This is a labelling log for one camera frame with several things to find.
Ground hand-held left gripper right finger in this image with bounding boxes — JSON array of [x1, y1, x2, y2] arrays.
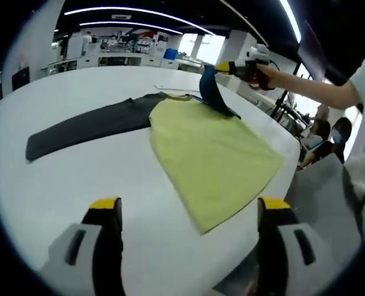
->
[[256, 197, 325, 296]]

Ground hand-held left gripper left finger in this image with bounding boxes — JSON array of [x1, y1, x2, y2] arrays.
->
[[39, 197, 126, 296]]

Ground yellow blue grey garment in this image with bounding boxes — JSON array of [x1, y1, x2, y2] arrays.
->
[[25, 64, 285, 235]]

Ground person's right hand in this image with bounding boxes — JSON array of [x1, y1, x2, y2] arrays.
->
[[247, 65, 277, 91]]

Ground black tripod stand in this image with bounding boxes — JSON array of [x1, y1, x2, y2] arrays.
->
[[270, 63, 306, 136]]

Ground ceiling light strip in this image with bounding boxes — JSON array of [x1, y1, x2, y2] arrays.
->
[[279, 0, 303, 44], [79, 20, 183, 35], [64, 6, 217, 36]]

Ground white counter with clutter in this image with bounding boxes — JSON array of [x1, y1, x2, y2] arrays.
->
[[46, 27, 202, 74]]

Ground black screen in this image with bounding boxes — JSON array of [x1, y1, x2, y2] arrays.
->
[[11, 65, 31, 92]]

